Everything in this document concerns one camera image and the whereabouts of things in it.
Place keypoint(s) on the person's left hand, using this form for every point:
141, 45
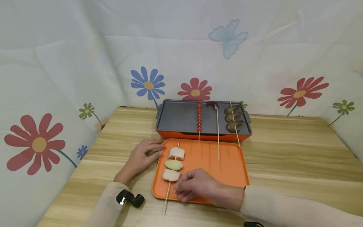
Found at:
136, 160

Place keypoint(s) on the person's right hand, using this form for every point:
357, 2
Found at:
210, 189

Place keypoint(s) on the person's right fingers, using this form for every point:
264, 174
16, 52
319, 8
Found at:
184, 189

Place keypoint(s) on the person's left fingers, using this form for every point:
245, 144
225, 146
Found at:
151, 142

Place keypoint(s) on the person's left index finger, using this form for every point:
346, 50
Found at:
158, 147

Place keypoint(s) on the person's left thumb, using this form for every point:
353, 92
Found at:
156, 155

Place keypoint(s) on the person's left forearm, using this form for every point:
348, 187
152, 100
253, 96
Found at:
105, 208

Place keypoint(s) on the person's right forearm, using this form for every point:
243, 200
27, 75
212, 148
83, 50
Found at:
283, 208

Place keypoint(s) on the white vegetable skewer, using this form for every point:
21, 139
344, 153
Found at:
173, 165

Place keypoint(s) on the orange grill with grey plate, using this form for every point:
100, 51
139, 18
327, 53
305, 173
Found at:
178, 119

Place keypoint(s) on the red sausage skewer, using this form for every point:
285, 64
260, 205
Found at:
199, 119

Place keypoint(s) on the orange plastic tray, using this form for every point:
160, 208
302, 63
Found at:
227, 164

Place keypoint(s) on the black wrist band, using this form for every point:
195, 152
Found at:
132, 198
253, 224

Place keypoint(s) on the dark red octopus skewer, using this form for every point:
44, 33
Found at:
217, 132

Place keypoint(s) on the shrimp skewer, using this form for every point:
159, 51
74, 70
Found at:
233, 126

